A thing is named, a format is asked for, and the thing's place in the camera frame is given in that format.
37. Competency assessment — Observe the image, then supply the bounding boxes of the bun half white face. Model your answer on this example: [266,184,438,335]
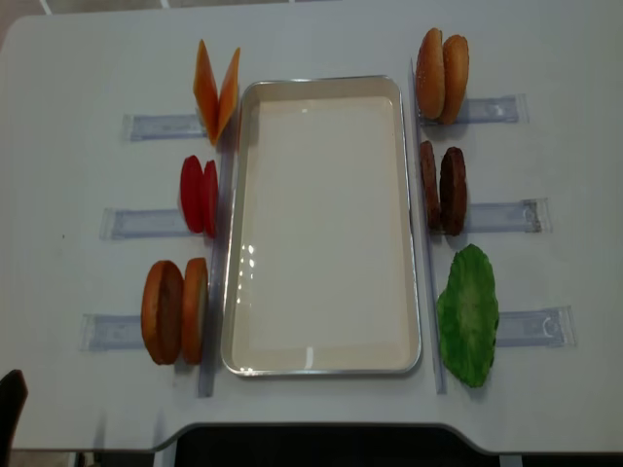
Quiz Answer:
[181,258,208,365]

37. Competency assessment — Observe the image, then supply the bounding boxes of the left brown meat patty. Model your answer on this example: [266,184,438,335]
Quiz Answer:
[420,140,441,231]

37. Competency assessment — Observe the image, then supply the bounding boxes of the right dark meat patty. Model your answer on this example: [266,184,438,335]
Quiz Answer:
[439,147,467,236]

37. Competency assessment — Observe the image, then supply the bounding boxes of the clear holder under tomato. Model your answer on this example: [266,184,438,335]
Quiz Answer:
[99,208,193,240]

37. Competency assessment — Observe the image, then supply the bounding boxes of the right orange cheese slice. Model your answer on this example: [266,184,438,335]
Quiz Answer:
[216,48,240,140]

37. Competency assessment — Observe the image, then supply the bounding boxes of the orange cheese slice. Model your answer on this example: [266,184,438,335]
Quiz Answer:
[216,48,240,140]
[193,40,219,146]

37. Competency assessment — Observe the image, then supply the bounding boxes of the green lettuce leaf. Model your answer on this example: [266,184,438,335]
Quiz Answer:
[437,244,499,388]

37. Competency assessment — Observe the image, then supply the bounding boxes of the left orange cheese slice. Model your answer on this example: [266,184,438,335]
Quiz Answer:
[193,40,219,146]

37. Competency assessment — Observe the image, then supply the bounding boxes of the clear holder under cheese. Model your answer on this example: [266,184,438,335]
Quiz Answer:
[122,114,206,142]

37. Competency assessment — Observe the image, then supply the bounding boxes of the clear holder under patties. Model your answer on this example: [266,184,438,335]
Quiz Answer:
[460,198,552,234]

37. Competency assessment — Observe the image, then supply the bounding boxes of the clear holder under lettuce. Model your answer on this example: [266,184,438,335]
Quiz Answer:
[495,305,576,347]

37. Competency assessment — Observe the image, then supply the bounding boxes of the white rectangular metal tray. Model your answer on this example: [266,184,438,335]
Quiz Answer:
[221,76,421,377]

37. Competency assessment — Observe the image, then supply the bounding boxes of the left brown bun half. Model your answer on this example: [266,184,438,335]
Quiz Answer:
[141,260,183,365]

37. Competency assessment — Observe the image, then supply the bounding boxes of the sesame bun top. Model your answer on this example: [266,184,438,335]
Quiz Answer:
[415,27,445,120]

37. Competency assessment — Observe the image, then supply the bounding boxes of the clear holder under right buns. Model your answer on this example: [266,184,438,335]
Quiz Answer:
[419,93,530,128]

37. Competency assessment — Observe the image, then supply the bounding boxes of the clear holder under buns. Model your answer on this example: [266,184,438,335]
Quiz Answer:
[419,93,530,128]
[80,314,145,352]

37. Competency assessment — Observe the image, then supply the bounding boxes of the plain bun half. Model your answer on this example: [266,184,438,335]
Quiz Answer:
[439,35,469,125]

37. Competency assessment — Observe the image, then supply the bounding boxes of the clear holder under left buns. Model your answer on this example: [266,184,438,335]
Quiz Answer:
[80,314,145,352]

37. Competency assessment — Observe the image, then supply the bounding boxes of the dark chair back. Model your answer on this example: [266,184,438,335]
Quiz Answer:
[1,370,28,451]

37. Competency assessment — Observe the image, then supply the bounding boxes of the left long clear acrylic rail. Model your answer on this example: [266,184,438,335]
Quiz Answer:
[197,91,240,399]

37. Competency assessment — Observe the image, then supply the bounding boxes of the long clear acrylic rail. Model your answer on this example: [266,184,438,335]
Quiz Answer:
[409,57,447,395]
[197,91,240,399]

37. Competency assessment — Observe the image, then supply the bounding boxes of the right long clear acrylic rail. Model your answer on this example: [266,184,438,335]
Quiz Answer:
[409,57,447,395]

